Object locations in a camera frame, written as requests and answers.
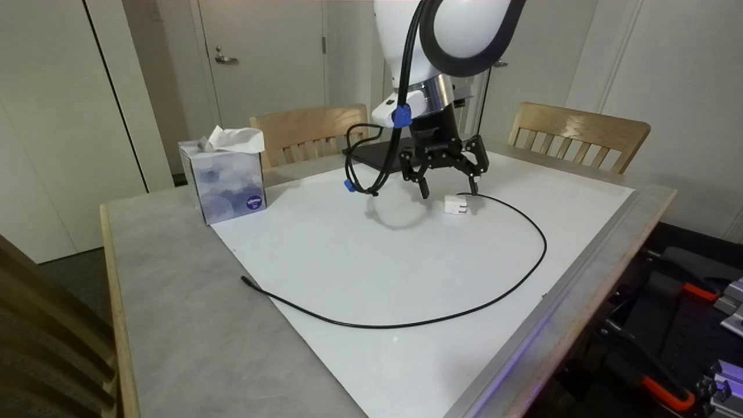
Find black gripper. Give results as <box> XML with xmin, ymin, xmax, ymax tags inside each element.
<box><xmin>397</xmin><ymin>102</ymin><xmax>493</xmax><ymax>199</ymax></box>

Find black charging cable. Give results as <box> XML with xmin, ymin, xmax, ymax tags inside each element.
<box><xmin>240</xmin><ymin>191</ymin><xmax>551</xmax><ymax>333</ymax></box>

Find black closed laptop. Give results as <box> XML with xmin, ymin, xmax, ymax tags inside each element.
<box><xmin>340</xmin><ymin>137</ymin><xmax>420</xmax><ymax>176</ymax></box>

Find white whiteboard sheet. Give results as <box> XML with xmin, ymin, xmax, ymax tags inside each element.
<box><xmin>209</xmin><ymin>144</ymin><xmax>636</xmax><ymax>418</ymax></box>

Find wooden slat-back chair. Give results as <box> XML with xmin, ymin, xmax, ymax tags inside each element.
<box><xmin>0</xmin><ymin>235</ymin><xmax>125</xmax><ymax>418</ymax></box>
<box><xmin>506</xmin><ymin>99</ymin><xmax>653</xmax><ymax>176</ymax></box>
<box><xmin>249</xmin><ymin>102</ymin><xmax>372</xmax><ymax>188</ymax></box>

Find white tissue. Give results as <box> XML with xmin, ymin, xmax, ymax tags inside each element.
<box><xmin>204</xmin><ymin>123</ymin><xmax>268</xmax><ymax>156</ymax></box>

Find blue patterned tissue box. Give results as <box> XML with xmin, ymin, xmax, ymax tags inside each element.
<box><xmin>176</xmin><ymin>137</ymin><xmax>269</xmax><ymax>228</ymax></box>

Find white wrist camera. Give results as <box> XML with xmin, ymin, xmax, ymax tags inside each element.
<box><xmin>370</xmin><ymin>85</ymin><xmax>432</xmax><ymax>131</ymax></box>

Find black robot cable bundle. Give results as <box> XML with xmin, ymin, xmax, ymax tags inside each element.
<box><xmin>342</xmin><ymin>0</ymin><xmax>448</xmax><ymax>198</ymax></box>

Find white door with lever handle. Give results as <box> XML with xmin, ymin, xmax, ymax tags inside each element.
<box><xmin>192</xmin><ymin>0</ymin><xmax>331</xmax><ymax>131</ymax></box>
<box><xmin>478</xmin><ymin>0</ymin><xmax>599</xmax><ymax>149</ymax></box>

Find black clamp with orange handle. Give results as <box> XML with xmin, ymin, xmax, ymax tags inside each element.
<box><xmin>645</xmin><ymin>258</ymin><xmax>725</xmax><ymax>307</ymax></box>
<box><xmin>595</xmin><ymin>317</ymin><xmax>700</xmax><ymax>415</ymax></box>

